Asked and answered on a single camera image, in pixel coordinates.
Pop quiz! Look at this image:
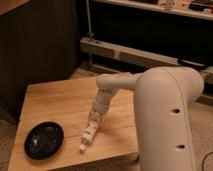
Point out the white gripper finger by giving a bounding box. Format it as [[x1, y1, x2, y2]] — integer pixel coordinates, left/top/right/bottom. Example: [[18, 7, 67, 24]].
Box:
[[94, 113, 101, 122], [89, 112, 95, 120]]

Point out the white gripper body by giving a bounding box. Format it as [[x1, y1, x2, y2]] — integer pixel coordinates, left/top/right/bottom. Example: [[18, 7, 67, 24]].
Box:
[[92, 100, 110, 117]]

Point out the white plastic bottle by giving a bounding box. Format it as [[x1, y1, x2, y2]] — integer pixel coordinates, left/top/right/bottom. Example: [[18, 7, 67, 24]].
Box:
[[79, 121, 98, 153]]

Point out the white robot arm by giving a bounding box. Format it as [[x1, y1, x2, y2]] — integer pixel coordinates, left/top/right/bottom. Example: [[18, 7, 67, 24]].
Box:
[[89, 67, 204, 171]]

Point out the black ceramic bowl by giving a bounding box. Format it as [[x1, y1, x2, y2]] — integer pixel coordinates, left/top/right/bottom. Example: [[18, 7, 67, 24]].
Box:
[[24, 122, 64, 160]]

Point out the wooden table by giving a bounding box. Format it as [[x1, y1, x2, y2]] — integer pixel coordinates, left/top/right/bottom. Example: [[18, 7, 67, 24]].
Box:
[[8, 77, 138, 171]]

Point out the grey metal beam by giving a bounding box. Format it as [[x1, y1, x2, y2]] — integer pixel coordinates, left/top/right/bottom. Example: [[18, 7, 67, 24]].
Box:
[[79, 36, 213, 84]]

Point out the metal pole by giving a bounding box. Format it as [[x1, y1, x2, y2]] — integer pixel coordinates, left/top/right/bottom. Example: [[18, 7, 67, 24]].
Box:
[[86, 0, 94, 40]]

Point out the wooden shelf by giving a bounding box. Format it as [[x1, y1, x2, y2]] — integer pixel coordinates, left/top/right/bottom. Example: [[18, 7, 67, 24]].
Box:
[[92, 0, 213, 21]]

